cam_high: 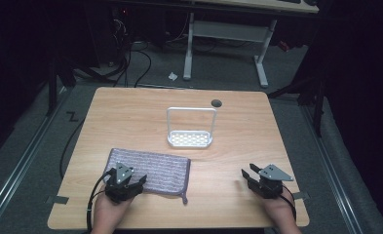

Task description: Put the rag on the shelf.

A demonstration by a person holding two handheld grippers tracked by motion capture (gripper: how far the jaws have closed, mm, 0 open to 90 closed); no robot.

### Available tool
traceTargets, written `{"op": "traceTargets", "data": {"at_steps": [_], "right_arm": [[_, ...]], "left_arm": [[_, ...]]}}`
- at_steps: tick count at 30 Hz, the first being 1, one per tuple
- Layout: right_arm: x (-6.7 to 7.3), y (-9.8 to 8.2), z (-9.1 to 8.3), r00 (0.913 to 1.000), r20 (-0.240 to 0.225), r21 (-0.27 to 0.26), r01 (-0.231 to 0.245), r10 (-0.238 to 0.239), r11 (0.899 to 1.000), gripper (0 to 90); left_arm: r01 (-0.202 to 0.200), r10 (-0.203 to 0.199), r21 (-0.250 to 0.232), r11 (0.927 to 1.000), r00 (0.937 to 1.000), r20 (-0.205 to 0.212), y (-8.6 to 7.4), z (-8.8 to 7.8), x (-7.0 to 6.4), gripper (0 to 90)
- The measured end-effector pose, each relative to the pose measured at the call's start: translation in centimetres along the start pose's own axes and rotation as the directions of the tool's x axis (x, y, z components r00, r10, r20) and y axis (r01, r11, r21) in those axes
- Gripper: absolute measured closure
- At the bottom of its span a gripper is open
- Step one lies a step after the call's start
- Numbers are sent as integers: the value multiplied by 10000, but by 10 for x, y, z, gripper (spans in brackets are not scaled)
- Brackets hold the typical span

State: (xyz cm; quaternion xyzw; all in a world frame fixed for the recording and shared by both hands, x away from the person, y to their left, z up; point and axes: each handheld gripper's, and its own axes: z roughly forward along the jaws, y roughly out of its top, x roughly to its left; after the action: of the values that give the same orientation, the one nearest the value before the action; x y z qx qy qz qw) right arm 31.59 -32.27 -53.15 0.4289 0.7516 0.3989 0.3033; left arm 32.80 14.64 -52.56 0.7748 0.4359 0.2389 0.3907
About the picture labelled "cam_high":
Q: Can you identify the grey tape strip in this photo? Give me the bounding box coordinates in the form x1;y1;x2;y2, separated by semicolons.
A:
45;195;70;206
291;191;311;201

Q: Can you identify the metal floor rail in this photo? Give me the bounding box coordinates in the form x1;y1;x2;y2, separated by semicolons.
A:
300;102;364;234
0;87;70;229

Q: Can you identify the person's right hand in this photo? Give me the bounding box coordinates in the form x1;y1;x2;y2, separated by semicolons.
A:
262;190;296;226

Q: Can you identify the grey striped cloth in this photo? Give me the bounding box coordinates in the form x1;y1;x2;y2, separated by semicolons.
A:
103;147;192;206

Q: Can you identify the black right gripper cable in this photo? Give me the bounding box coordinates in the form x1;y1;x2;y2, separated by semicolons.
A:
278;184;298;222

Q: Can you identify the person's left hand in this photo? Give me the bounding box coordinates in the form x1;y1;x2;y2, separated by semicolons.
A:
94;192;134;226

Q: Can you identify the white rack with handle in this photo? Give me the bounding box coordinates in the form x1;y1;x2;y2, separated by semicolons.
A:
166;106;218;149

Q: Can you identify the bundle of black floor cables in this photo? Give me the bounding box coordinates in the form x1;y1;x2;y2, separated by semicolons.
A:
109;18;153;88

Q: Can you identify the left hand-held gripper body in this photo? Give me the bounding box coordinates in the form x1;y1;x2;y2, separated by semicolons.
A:
104;164;138;205

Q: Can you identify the white-framed desk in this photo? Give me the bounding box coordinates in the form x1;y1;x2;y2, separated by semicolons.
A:
107;0;321;89

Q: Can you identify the small red object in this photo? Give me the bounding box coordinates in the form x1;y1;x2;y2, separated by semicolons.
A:
278;40;291;54

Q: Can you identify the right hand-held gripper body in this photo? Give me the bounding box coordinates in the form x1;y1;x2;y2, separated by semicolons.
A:
248;164;294;200

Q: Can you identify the black metal stand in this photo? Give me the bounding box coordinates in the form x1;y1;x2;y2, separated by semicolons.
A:
267;62;328;138
45;58;95;117

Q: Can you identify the thin black floor cable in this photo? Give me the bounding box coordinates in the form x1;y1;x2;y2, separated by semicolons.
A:
58;117;86;180

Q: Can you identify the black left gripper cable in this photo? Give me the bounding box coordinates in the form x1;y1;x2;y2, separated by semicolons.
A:
86;171;115;234

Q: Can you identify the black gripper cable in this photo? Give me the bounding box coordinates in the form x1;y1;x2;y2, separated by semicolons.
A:
86;171;115;234
278;184;298;222

